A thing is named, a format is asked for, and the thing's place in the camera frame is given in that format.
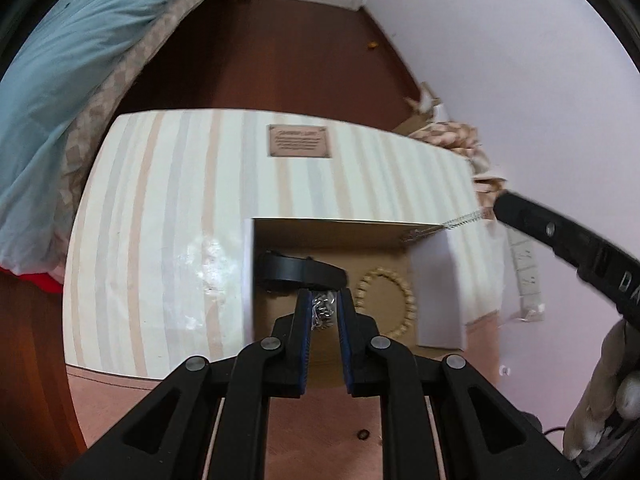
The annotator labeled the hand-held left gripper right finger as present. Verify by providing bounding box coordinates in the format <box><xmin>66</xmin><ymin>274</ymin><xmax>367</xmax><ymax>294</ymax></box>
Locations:
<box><xmin>336</xmin><ymin>288</ymin><xmax>582</xmax><ymax>480</ymax></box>

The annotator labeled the silver chain bracelet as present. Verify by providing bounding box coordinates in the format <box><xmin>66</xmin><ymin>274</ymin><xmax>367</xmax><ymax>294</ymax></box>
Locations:
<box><xmin>311</xmin><ymin>289</ymin><xmax>340</xmax><ymax>333</ymax></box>

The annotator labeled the red cloth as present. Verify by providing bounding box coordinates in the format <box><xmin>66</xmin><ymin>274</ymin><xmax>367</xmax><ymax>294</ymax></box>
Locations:
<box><xmin>0</xmin><ymin>266</ymin><xmax>67</xmax><ymax>295</ymax></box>

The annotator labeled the thin silver necklace chain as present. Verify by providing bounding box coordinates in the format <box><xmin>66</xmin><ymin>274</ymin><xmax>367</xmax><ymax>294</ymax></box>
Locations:
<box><xmin>399</xmin><ymin>209</ymin><xmax>497</xmax><ymax>244</ymax></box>

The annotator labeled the brown box label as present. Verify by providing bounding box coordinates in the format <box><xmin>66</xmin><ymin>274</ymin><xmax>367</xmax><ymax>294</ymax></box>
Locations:
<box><xmin>267</xmin><ymin>123</ymin><xmax>332</xmax><ymax>159</ymax></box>

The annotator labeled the person's right hand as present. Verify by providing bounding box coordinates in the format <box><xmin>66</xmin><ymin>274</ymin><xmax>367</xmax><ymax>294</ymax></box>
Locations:
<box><xmin>562</xmin><ymin>318</ymin><xmax>640</xmax><ymax>461</ymax></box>

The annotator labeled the crumpled beige checkered paper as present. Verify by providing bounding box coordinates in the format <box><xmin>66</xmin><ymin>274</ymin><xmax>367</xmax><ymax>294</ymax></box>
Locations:
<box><xmin>394</xmin><ymin>82</ymin><xmax>508</xmax><ymax>206</ymax></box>

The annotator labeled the striped table cloth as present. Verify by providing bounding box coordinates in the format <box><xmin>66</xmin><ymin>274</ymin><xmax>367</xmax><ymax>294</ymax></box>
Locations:
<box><xmin>63</xmin><ymin>108</ymin><xmax>503</xmax><ymax>390</ymax></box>

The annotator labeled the beige checkered bed sheet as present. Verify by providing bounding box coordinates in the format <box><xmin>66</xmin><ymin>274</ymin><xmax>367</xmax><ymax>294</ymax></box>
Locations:
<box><xmin>59</xmin><ymin>0</ymin><xmax>247</xmax><ymax>211</ymax></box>

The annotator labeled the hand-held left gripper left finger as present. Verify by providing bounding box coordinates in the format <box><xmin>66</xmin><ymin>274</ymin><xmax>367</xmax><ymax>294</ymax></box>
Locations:
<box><xmin>62</xmin><ymin>288</ymin><xmax>313</xmax><ymax>480</ymax></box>

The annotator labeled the black wristband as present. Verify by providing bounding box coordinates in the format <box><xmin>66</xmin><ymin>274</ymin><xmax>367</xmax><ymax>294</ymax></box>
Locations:
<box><xmin>257</xmin><ymin>250</ymin><xmax>349</xmax><ymax>292</ymax></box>

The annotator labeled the white power strip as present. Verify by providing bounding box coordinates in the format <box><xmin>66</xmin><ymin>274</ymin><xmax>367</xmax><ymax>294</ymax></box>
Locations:
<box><xmin>504</xmin><ymin>225</ymin><xmax>547</xmax><ymax>322</ymax></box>

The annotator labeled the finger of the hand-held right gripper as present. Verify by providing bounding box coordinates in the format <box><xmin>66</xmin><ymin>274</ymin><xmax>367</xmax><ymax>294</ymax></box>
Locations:
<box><xmin>493</xmin><ymin>189</ymin><xmax>602</xmax><ymax>272</ymax></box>

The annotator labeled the beige beaded bracelet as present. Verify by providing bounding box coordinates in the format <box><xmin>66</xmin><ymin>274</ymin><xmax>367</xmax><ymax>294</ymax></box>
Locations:
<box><xmin>354</xmin><ymin>267</ymin><xmax>417</xmax><ymax>342</ymax></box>

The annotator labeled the light blue blanket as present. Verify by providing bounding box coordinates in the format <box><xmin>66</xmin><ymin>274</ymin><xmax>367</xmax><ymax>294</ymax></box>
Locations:
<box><xmin>0</xmin><ymin>0</ymin><xmax>222</xmax><ymax>273</ymax></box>

